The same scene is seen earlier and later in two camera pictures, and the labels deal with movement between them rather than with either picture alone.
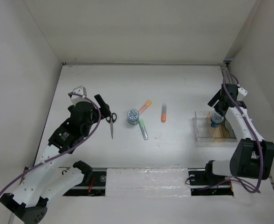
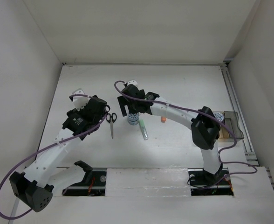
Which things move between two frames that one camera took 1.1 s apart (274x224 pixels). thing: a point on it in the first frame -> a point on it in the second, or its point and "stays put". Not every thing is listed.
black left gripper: [104, 107] stays put
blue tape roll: [216, 119] stays put
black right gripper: [214, 100] -> [123, 101]
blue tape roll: [133, 116] stays put
